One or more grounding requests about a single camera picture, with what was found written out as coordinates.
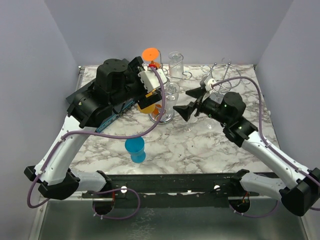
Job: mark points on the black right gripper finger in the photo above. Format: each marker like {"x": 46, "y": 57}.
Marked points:
{"x": 187, "y": 112}
{"x": 197, "y": 93}

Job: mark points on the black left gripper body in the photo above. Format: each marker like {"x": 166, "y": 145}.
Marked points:
{"x": 136, "y": 87}

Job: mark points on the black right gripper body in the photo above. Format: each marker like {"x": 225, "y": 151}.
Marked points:
{"x": 206, "y": 107}

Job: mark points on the orange plastic goblet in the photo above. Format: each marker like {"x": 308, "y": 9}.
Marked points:
{"x": 150, "y": 55}

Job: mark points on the clear patterned wine glass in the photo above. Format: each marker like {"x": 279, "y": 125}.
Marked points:
{"x": 176, "y": 66}

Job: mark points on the yellow plastic goblet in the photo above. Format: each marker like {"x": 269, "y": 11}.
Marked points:
{"x": 152, "y": 110}

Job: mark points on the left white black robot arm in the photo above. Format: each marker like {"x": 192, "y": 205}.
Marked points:
{"x": 117, "y": 81}

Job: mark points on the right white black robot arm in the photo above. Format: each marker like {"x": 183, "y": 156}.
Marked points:
{"x": 295, "y": 186}

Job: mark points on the blue plastic goblet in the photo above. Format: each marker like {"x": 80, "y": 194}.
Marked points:
{"x": 136, "y": 149}

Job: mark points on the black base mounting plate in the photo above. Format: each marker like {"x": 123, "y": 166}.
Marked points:
{"x": 175, "y": 190}

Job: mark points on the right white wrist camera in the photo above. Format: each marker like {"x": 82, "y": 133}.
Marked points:
{"x": 207, "y": 83}

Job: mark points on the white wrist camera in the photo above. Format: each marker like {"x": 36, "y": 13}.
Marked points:
{"x": 207, "y": 83}
{"x": 150, "y": 80}

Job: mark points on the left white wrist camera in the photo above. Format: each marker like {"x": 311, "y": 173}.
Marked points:
{"x": 150, "y": 80}

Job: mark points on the dark blue network switch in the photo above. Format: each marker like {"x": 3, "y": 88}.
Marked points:
{"x": 117, "y": 111}

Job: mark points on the aluminium rail frame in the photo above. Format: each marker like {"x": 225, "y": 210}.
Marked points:
{"x": 290, "y": 183}

